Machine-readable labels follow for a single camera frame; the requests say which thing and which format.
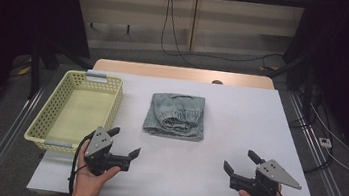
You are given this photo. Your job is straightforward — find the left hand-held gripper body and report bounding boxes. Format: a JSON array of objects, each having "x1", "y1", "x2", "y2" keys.
[{"x1": 81, "y1": 125, "x2": 135, "y2": 181}]

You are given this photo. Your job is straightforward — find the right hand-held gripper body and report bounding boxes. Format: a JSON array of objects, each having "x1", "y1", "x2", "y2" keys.
[{"x1": 228, "y1": 154, "x2": 306, "y2": 196}]

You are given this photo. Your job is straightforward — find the pale yellow perforated plastic basket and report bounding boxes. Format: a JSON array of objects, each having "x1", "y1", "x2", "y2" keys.
[{"x1": 22, "y1": 65, "x2": 127, "y2": 160}]

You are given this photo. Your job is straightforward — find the light blue jeans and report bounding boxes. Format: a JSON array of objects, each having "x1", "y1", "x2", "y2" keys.
[{"x1": 141, "y1": 90, "x2": 210, "y2": 143}]

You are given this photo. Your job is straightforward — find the person's left hand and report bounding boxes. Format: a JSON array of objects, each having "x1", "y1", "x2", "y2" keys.
[{"x1": 72, "y1": 148, "x2": 124, "y2": 196}]

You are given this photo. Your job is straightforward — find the white table mat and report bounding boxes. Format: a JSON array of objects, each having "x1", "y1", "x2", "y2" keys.
[{"x1": 25, "y1": 61, "x2": 335, "y2": 196}]

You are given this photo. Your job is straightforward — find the white power strip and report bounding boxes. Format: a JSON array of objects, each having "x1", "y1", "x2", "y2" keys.
[{"x1": 317, "y1": 137, "x2": 334, "y2": 150}]

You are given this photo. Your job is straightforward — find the black metal stand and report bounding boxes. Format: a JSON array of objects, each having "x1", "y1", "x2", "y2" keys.
[{"x1": 24, "y1": 35, "x2": 97, "y2": 107}]

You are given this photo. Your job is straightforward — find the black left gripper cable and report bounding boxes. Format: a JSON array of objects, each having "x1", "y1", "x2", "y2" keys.
[{"x1": 65, "y1": 128, "x2": 96, "y2": 196}]

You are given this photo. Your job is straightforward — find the aluminium floor rail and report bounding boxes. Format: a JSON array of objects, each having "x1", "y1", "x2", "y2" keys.
[
  {"x1": 274, "y1": 90, "x2": 349, "y2": 196},
  {"x1": 0, "y1": 79, "x2": 47, "y2": 196}
]

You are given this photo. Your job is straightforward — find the white floor cable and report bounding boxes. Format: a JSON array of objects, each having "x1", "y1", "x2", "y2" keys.
[{"x1": 301, "y1": 102, "x2": 349, "y2": 174}]

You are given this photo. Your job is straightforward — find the black floor cable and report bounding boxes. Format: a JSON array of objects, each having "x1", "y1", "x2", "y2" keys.
[{"x1": 197, "y1": 44, "x2": 285, "y2": 69}]

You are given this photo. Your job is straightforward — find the black hanging cable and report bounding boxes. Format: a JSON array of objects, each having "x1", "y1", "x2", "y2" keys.
[{"x1": 157, "y1": 0, "x2": 209, "y2": 69}]

